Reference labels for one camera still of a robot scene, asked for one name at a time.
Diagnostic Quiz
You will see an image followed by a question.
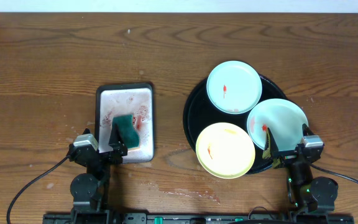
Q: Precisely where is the green yellow sponge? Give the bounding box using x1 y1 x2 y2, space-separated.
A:
112 114 140 149

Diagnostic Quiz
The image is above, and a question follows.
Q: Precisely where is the light green plate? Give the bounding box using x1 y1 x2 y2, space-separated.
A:
206 60 262 114
247 98 308 150

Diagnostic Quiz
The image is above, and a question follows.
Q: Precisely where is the yellow plate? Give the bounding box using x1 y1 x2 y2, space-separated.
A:
196 123 256 179

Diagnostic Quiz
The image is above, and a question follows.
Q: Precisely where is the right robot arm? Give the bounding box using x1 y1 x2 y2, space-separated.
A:
262 124 338 223

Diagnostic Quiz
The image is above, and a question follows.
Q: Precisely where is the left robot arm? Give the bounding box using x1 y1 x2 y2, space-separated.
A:
67 124 127 224

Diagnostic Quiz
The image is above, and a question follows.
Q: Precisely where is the rectangular soapy water tray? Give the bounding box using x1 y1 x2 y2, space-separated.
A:
94 83 154 163

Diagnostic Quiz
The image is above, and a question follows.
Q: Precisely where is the round black tray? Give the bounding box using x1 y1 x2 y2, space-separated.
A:
183 74 288 175

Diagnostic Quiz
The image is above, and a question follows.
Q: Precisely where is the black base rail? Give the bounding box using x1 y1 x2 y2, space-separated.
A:
42 213 354 224

